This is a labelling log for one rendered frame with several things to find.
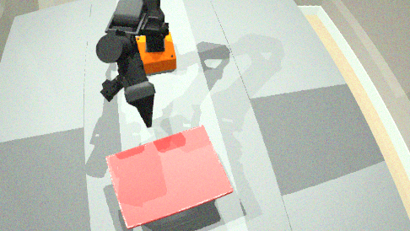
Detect red lid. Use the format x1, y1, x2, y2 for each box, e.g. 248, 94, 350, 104
105, 125, 234, 229

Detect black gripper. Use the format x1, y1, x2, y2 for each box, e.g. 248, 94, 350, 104
117, 56, 156, 128

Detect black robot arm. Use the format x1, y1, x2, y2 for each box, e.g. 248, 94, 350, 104
95, 0, 170, 102

